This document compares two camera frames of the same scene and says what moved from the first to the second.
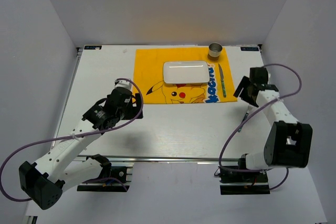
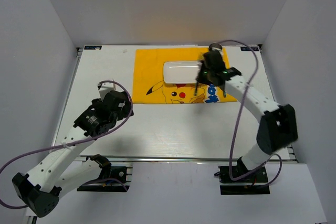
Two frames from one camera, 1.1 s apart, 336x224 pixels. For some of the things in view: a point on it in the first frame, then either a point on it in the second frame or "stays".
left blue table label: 93,47 stays
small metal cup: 214,49 stays
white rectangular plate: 186,72 stays
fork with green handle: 244,118 -> 196,88
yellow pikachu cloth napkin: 148,73 stays
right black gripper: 244,81 -> 200,77
